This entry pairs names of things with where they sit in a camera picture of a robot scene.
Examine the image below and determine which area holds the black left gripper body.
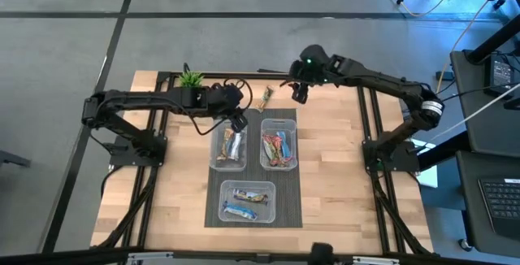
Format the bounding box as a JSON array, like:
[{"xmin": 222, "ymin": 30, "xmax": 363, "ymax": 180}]
[{"xmin": 209, "ymin": 83, "xmax": 245, "ymax": 119}]

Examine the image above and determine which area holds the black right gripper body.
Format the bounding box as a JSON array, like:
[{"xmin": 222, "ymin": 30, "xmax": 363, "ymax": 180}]
[{"xmin": 288, "ymin": 44, "xmax": 331, "ymax": 86}]

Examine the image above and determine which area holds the red and green Chewy bar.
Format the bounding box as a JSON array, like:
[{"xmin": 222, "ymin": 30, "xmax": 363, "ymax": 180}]
[{"xmin": 262, "ymin": 133, "xmax": 282, "ymax": 167}]

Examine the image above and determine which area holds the red and blue Chewy bar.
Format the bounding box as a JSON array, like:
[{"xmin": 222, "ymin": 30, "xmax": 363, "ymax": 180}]
[{"xmin": 276, "ymin": 131, "xmax": 293, "ymax": 161}]

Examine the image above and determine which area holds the blue and white granola bar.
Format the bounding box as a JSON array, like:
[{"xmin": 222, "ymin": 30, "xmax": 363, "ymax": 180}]
[{"xmin": 227, "ymin": 132, "xmax": 245, "ymax": 162}]

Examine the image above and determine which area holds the orange and brown granola bar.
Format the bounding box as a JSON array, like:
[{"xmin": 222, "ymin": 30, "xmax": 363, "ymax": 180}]
[{"xmin": 216, "ymin": 128, "xmax": 235, "ymax": 162}]

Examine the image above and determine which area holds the brown and green granola bar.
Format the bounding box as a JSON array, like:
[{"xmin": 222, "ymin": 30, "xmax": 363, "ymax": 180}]
[{"xmin": 256, "ymin": 85, "xmax": 275, "ymax": 113}]

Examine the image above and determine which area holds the dark purple and yellow granola bar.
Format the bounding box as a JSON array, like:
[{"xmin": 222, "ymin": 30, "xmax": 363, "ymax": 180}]
[{"xmin": 232, "ymin": 188, "xmax": 270, "ymax": 206}]

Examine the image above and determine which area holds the clear plastic bin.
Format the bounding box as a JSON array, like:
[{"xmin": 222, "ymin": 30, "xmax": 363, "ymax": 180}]
[
  {"xmin": 259, "ymin": 117, "xmax": 299, "ymax": 172},
  {"xmin": 208, "ymin": 118, "xmax": 249, "ymax": 173},
  {"xmin": 217, "ymin": 180, "xmax": 277, "ymax": 224}
]

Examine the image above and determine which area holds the green artificial plant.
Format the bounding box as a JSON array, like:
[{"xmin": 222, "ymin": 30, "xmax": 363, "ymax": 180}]
[{"xmin": 177, "ymin": 69, "xmax": 206, "ymax": 89}]

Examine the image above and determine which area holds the grey woven mat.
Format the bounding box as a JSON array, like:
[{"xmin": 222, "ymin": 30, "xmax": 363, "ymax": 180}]
[{"xmin": 203, "ymin": 108, "xmax": 304, "ymax": 229}]

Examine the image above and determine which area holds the black pole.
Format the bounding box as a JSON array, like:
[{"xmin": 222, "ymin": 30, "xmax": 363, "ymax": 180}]
[
  {"xmin": 417, "ymin": 129, "xmax": 473, "ymax": 172},
  {"xmin": 464, "ymin": 24, "xmax": 520, "ymax": 65}
]

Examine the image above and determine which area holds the black desk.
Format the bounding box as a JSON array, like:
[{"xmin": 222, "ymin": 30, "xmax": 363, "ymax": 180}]
[
  {"xmin": 448, "ymin": 49, "xmax": 520, "ymax": 159},
  {"xmin": 454, "ymin": 150, "xmax": 520, "ymax": 258}
]

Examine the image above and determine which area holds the black electronic device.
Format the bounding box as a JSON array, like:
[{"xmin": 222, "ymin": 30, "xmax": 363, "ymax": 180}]
[{"xmin": 483, "ymin": 54, "xmax": 520, "ymax": 98}]

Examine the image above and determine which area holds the black caster wheel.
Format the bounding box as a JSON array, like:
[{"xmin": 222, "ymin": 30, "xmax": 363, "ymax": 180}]
[{"xmin": 457, "ymin": 237, "xmax": 475, "ymax": 253}]

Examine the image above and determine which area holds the black laptop keyboard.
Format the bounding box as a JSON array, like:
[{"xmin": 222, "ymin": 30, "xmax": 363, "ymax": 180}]
[{"xmin": 478, "ymin": 176, "xmax": 520, "ymax": 241}]

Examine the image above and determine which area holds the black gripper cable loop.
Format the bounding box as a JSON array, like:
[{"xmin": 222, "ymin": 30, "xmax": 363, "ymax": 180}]
[{"xmin": 222, "ymin": 76, "xmax": 254, "ymax": 112}]

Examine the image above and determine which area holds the black frame rail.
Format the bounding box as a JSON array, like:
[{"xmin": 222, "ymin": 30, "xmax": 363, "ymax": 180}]
[
  {"xmin": 137, "ymin": 73, "xmax": 176, "ymax": 250},
  {"xmin": 368, "ymin": 85, "xmax": 407, "ymax": 254},
  {"xmin": 356, "ymin": 85, "xmax": 387, "ymax": 254},
  {"xmin": 119, "ymin": 72, "xmax": 164, "ymax": 250},
  {"xmin": 0, "ymin": 247, "xmax": 520, "ymax": 265},
  {"xmin": 156, "ymin": 71, "xmax": 361, "ymax": 81}
]

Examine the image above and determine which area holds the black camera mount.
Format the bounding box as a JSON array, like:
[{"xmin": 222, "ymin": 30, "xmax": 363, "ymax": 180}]
[{"xmin": 310, "ymin": 241, "xmax": 337, "ymax": 265}]

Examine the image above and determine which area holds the beige cable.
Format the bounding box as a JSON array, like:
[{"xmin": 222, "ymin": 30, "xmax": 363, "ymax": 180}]
[{"xmin": 435, "ymin": 0, "xmax": 520, "ymax": 93}]

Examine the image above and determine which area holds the white cable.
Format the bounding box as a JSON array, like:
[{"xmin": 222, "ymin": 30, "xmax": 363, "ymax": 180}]
[{"xmin": 429, "ymin": 93, "xmax": 520, "ymax": 142}]

